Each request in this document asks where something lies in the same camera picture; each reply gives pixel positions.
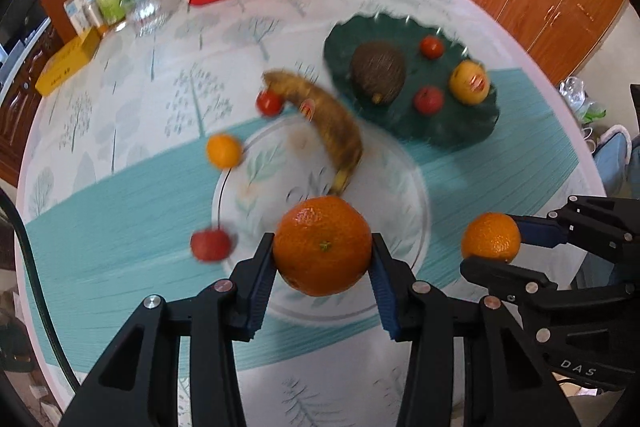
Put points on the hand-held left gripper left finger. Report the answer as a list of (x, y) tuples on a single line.
[(257, 287)]

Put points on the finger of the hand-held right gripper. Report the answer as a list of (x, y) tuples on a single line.
[(505, 277), (540, 232)]

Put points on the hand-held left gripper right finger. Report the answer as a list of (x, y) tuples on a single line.
[(382, 292)]

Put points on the orange mandarin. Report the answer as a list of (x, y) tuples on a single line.
[(490, 237), (322, 247)]

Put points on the red cherry tomato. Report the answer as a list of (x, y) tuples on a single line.
[(211, 245), (431, 47), (270, 103), (428, 100)]

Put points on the dark green scalloped plate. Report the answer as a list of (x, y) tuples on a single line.
[(450, 127)]

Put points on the small yellow-orange citrus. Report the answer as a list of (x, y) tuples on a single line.
[(225, 151)]

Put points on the yellow orange with red sticker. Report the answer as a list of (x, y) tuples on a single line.
[(462, 82)]

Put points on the spotted ripe banana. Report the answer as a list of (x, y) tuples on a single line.
[(330, 127)]

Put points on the dark brown avocado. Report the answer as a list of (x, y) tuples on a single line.
[(377, 69)]

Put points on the clear plastic bag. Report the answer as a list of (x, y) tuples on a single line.
[(575, 92)]

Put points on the clear ribbed glass cup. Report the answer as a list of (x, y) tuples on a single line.
[(147, 14)]

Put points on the yellow flat box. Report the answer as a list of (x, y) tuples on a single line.
[(65, 62)]

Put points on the wooden kitchen cabinet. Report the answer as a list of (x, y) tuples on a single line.
[(15, 107)]

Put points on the small metal can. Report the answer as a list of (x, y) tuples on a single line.
[(93, 16)]

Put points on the white carton box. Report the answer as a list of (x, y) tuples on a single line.
[(75, 9)]

